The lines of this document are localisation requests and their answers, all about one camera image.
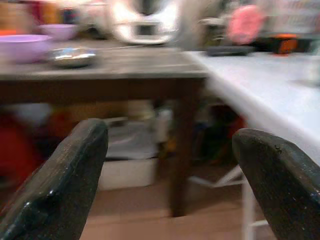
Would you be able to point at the pink round object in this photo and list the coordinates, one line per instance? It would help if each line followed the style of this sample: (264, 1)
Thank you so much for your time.
(246, 23)

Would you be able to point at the black flat tray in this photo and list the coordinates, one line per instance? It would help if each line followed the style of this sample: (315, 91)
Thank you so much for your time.
(228, 50)

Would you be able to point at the black and orange device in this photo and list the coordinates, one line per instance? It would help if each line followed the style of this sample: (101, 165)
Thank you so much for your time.
(285, 43)

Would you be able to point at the white storage box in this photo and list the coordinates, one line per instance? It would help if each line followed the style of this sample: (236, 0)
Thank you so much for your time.
(130, 160)

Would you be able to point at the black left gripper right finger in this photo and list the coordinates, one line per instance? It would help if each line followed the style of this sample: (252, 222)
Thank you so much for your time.
(282, 185)

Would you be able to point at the white folding table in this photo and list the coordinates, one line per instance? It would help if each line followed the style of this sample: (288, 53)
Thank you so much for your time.
(270, 87)

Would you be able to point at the small purple plastic bowl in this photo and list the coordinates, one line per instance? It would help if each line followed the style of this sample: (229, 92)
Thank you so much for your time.
(58, 31)

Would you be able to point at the white kitchen appliance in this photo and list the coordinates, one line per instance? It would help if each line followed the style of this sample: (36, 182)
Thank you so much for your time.
(145, 22)

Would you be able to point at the large purple plastic bowl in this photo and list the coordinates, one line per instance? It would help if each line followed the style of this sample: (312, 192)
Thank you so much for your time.
(23, 47)

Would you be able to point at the dark wooden table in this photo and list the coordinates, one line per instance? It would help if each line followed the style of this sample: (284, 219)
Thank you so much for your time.
(112, 82)

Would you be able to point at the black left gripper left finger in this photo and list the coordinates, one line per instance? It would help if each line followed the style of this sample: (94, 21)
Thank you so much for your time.
(62, 180)

